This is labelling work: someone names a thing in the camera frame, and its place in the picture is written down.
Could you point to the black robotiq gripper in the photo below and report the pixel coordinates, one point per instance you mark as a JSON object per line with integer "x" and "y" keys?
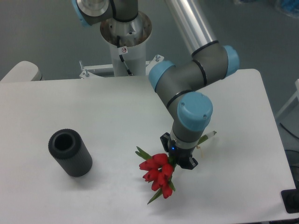
{"x": 180, "y": 152}

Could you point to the red tulip bouquet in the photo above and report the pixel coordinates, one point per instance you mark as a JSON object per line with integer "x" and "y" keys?
{"x": 160, "y": 168}

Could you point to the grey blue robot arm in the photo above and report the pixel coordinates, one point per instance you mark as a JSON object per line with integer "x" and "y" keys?
{"x": 177, "y": 87}

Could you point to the dark grey ribbed vase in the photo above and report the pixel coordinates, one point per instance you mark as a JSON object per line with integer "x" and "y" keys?
{"x": 68, "y": 149}

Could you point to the black box at table edge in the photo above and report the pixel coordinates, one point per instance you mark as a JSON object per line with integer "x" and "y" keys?
{"x": 291, "y": 200}

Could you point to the blue clear plastic bag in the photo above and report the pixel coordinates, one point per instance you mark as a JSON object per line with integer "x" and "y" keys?
{"x": 288, "y": 7}

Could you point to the white chair corner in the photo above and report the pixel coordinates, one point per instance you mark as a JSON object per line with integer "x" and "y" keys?
{"x": 24, "y": 71}

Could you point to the white frame at right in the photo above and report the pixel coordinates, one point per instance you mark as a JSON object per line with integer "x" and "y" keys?
{"x": 289, "y": 105}

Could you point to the white metal base frame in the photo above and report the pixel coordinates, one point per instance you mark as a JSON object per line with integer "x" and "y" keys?
{"x": 106, "y": 70}

